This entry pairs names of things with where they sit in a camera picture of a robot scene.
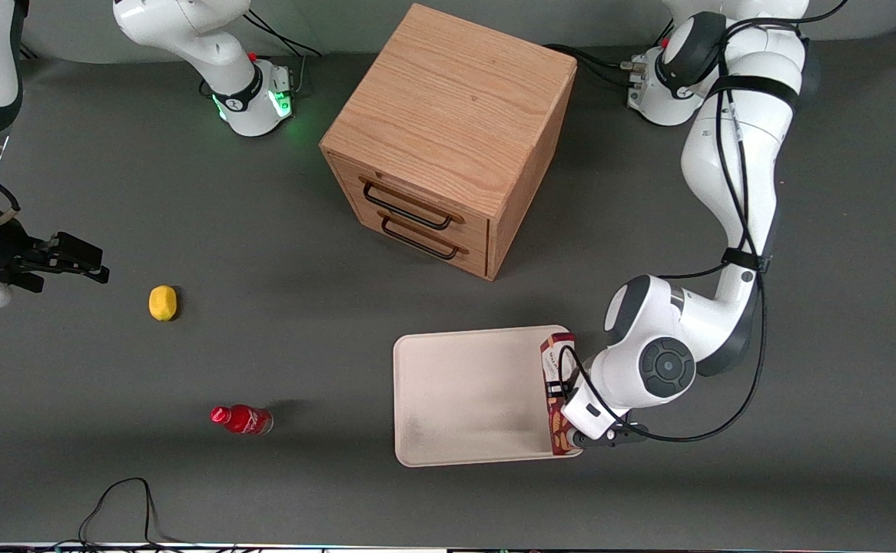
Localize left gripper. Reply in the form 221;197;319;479
545;378;627;442

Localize red cookie box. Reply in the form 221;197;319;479
539;332;584;457

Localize beige plastic tray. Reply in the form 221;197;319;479
393;325;587;468

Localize yellow lemon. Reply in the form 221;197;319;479
148;285;179;322

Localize wooden drawer front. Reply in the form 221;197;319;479
347;201;489;279
329;156;490;253

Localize red cola bottle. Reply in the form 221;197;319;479
210;404;274;436

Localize wooden drawer cabinet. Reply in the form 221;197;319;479
319;3;578;282

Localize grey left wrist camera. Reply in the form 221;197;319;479
571;422;649;450

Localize black metal drawer handle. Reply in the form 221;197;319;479
379;215;461;260
361;178;455;231

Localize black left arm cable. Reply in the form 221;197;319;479
559;0;852;445

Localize thin black loose cable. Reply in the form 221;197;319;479
78;477;187;551

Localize black right arm base cables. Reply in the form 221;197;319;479
242;9;324;97

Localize black arm base cables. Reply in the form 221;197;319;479
242;9;324;97
544;19;675;87

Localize black left arm base cables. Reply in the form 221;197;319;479
544;19;675;87

